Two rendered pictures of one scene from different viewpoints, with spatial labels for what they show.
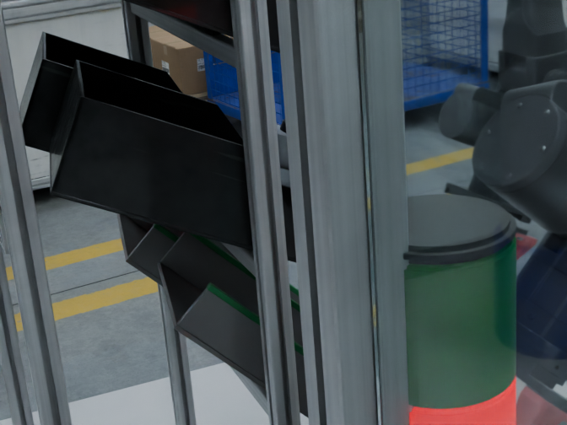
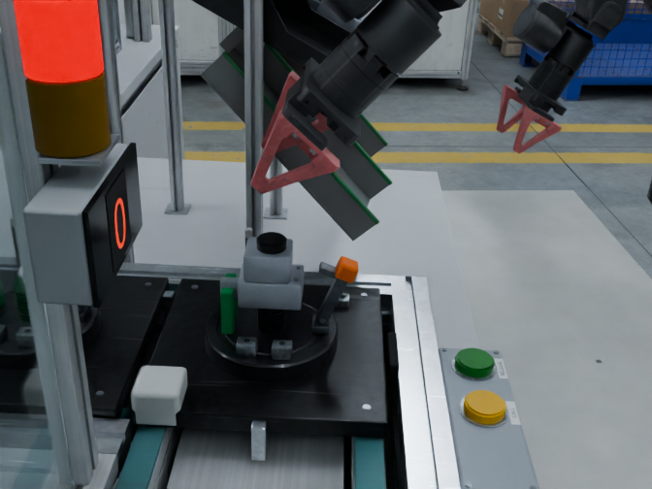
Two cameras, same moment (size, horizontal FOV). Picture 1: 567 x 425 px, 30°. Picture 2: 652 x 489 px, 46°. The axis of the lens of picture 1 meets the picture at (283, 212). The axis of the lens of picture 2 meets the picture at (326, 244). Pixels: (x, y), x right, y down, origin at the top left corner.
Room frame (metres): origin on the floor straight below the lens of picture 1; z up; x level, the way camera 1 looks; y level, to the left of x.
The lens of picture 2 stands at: (-0.08, -0.39, 1.46)
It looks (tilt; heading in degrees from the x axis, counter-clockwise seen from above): 28 degrees down; 21
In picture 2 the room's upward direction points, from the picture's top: 3 degrees clockwise
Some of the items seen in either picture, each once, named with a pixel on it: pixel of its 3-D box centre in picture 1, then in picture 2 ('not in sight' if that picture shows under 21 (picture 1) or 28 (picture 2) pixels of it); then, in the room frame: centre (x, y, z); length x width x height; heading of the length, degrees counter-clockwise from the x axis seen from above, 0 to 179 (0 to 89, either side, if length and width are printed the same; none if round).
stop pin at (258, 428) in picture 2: not in sight; (258, 440); (0.42, -0.14, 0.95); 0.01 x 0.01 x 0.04; 21
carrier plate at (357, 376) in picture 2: not in sight; (271, 347); (0.54, -0.10, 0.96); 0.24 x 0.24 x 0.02; 21
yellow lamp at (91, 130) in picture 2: not in sight; (68, 109); (0.32, -0.05, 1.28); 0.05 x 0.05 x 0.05
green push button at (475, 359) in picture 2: not in sight; (473, 366); (0.60, -0.30, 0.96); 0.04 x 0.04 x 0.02
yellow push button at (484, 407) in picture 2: not in sight; (483, 409); (0.53, -0.33, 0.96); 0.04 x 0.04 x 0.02
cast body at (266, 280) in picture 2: not in sight; (261, 268); (0.53, -0.09, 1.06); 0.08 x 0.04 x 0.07; 111
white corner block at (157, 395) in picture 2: not in sight; (159, 395); (0.41, -0.04, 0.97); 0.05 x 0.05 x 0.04; 21
